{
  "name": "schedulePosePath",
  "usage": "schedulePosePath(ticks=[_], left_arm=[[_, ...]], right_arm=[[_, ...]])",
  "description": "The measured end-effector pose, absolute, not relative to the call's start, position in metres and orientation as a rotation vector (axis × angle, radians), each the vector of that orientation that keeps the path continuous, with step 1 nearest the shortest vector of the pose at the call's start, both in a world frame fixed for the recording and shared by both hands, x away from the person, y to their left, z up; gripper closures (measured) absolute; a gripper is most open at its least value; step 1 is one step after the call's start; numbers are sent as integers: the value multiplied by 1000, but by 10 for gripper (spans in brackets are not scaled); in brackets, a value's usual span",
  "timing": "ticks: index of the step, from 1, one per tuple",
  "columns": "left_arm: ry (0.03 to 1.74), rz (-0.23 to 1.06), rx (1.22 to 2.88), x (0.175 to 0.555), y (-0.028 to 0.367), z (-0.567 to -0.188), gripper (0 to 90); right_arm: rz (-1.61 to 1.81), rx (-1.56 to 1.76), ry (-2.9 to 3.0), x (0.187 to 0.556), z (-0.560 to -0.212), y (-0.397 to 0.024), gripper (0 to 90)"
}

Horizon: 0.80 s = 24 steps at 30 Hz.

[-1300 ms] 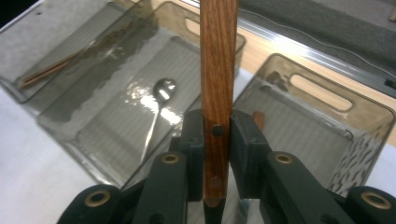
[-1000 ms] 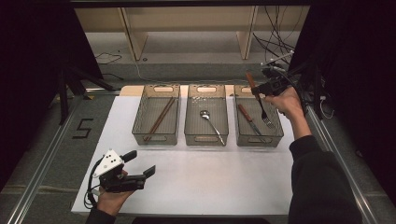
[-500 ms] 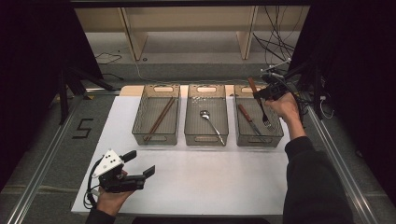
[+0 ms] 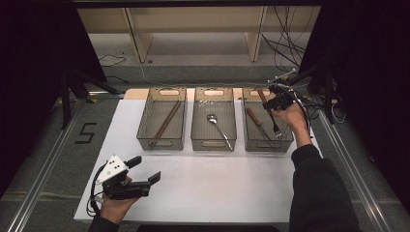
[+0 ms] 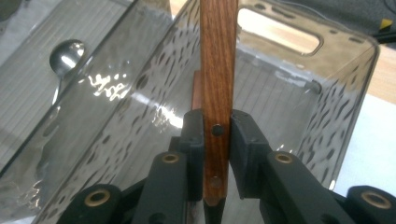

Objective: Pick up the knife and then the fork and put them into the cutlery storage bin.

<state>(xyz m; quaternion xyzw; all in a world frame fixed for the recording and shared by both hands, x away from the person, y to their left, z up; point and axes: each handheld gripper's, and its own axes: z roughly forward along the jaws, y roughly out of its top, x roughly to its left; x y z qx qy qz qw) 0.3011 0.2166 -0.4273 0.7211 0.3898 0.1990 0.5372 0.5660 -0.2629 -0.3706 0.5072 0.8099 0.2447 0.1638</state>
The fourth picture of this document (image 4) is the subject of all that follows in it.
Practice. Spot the short silver floor rail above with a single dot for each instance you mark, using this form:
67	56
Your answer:
106	94

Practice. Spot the aluminium floor rail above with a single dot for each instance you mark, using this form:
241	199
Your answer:
41	180
357	180

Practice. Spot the white power plug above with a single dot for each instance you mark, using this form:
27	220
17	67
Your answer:
335	101

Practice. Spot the translucent grey plastic bin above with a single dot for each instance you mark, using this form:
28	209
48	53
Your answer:
206	135
251	135
170	129

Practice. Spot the person's left hand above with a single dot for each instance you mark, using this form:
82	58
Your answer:
114	209

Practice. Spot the black metal stand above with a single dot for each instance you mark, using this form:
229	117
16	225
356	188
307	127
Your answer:
328	96
66	103

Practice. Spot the black curtain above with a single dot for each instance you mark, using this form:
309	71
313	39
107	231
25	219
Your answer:
32	80
370	80

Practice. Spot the silver metal spoon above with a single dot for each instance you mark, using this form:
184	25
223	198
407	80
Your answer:
211	118

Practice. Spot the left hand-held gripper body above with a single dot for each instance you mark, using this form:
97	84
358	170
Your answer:
112	170

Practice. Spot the person's right hand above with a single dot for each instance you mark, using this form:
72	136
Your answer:
291	117

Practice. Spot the yellow floor tape piece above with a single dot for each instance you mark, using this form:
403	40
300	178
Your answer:
93	100

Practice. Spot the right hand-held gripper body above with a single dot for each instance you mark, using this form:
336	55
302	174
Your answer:
283	101

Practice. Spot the light wooden furniture frame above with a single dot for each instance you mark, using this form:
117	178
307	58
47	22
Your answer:
137	35

